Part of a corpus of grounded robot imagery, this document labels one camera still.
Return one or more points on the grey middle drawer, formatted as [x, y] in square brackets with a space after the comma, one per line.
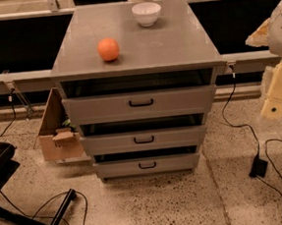
[144, 140]

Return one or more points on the cardboard box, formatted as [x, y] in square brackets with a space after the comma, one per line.
[57, 142]

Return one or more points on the grey drawer cabinet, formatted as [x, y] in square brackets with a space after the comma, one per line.
[175, 52]

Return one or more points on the grey bottom drawer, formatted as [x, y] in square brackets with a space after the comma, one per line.
[117, 169]

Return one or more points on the orange fruit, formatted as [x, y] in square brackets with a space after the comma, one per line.
[108, 49]

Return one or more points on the grey drawer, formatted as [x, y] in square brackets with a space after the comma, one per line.
[117, 169]
[144, 140]
[139, 105]

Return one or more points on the black power adapter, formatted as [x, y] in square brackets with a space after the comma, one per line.
[259, 167]

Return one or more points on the grey top drawer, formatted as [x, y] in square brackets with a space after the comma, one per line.
[139, 105]

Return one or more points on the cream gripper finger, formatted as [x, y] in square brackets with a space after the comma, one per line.
[271, 109]

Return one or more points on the white bowl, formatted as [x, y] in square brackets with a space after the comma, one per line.
[146, 14]

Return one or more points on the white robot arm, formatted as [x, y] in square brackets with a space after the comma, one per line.
[270, 34]

